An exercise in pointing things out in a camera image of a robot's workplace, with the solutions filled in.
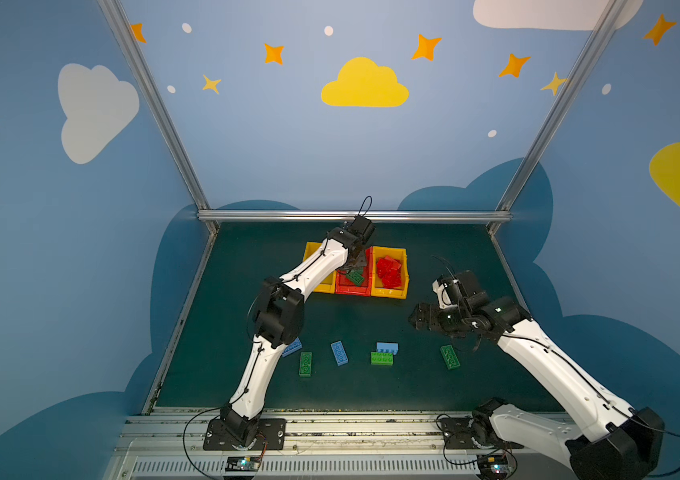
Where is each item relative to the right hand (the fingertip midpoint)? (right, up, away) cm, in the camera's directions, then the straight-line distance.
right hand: (425, 318), depth 78 cm
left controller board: (-46, -33, -7) cm, 58 cm away
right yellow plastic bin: (-10, +6, +22) cm, 25 cm away
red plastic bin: (-21, +6, +24) cm, 32 cm away
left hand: (-18, +15, +19) cm, 30 cm away
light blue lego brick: (-9, -10, +8) cm, 16 cm away
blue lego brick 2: (-37, -11, +10) cm, 39 cm away
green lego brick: (+9, -13, +8) cm, 18 cm away
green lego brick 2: (-33, -15, +6) cm, 37 cm away
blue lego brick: (-23, -13, +12) cm, 29 cm away
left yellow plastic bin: (-27, +7, +20) cm, 34 cm away
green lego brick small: (-18, +10, +26) cm, 33 cm away
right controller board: (+15, -35, -7) cm, 38 cm away
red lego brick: (-7, +12, +23) cm, 26 cm away
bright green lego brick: (-11, -13, +8) cm, 19 cm away
